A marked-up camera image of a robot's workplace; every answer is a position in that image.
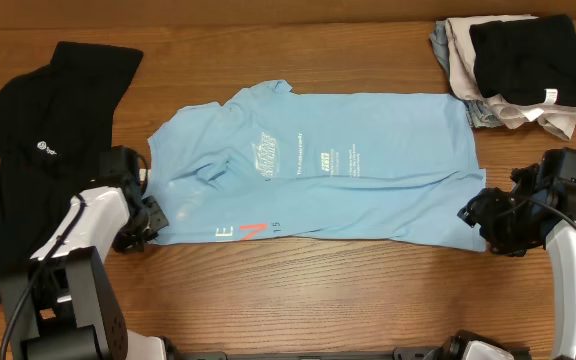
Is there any folded beige garment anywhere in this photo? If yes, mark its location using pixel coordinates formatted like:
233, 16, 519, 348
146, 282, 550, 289
436, 14, 576, 140

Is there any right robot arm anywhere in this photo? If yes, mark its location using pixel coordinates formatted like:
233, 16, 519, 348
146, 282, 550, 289
458, 147, 576, 359

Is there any folded blue denim garment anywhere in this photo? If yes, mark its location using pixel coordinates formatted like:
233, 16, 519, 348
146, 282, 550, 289
429, 21, 503, 128

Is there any folded black garment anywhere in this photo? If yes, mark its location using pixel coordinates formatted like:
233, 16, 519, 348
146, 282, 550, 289
469, 15, 576, 107

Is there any black polo shirt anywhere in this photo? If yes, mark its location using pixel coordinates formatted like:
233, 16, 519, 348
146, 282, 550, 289
0, 42, 143, 275

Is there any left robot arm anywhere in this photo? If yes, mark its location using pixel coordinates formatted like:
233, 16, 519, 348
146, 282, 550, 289
0, 146, 180, 360

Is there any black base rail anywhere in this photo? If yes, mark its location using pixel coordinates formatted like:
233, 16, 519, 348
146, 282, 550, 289
167, 346, 442, 360

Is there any light blue printed t-shirt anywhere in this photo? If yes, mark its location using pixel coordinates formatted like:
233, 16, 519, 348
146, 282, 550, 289
148, 80, 486, 252

